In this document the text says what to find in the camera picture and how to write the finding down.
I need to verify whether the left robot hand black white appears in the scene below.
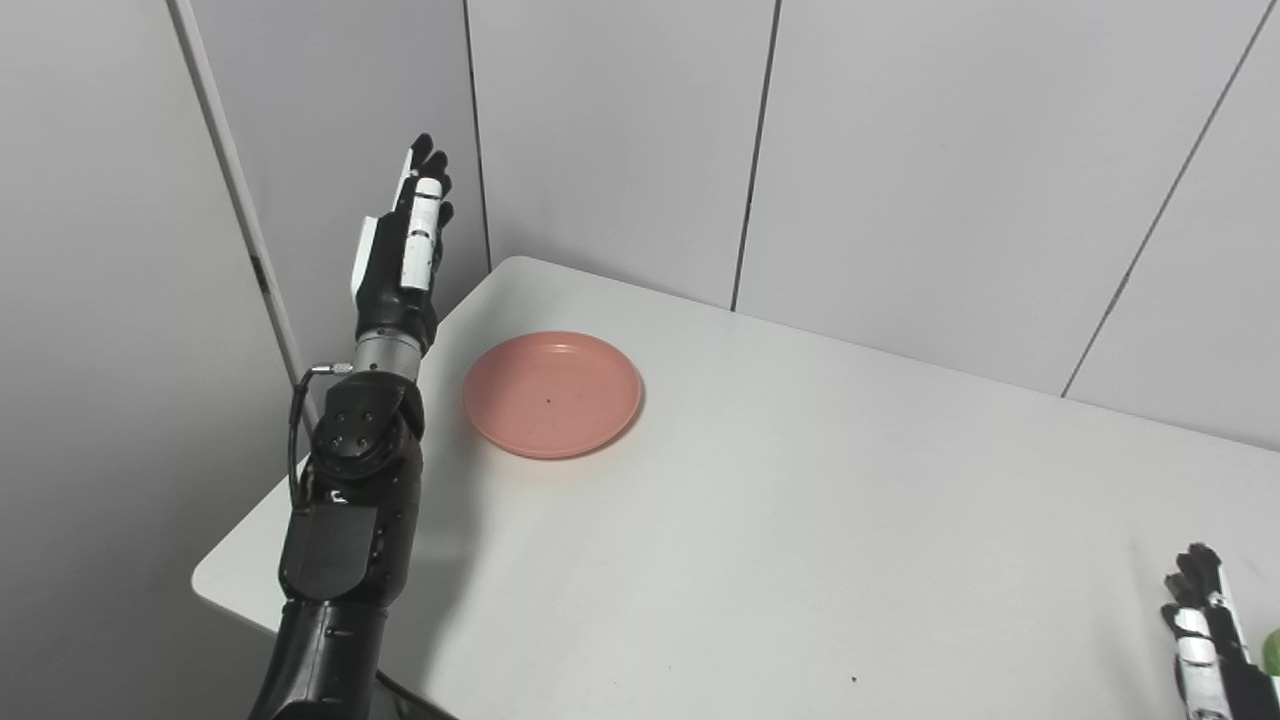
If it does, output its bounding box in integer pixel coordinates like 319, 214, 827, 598
350, 133, 456, 351

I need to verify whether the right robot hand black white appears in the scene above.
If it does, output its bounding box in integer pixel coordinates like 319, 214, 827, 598
1160, 543, 1280, 720

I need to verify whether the pink round plate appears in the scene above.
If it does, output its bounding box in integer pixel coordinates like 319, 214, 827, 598
462, 331, 644, 461

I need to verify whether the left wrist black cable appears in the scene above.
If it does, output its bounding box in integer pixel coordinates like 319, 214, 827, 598
288, 362, 356, 511

